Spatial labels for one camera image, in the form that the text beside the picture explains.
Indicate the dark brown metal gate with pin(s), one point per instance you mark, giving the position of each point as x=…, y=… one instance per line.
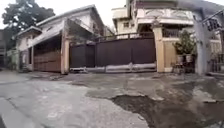
x=116, y=51

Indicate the beige multi-storey building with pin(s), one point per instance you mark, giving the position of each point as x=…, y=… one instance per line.
x=140, y=20

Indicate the grey concrete road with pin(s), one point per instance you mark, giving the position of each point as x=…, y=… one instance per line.
x=66, y=100

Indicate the house with grey roof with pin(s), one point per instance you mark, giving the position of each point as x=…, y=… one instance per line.
x=50, y=43

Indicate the potted plants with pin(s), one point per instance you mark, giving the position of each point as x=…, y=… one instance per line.
x=185, y=45

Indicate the building with grey pillar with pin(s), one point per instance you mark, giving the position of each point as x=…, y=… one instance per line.
x=201, y=50

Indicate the large dark tree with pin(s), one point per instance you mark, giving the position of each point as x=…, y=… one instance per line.
x=23, y=13

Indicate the beige wall with pillar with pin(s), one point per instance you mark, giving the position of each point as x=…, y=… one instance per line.
x=158, y=50

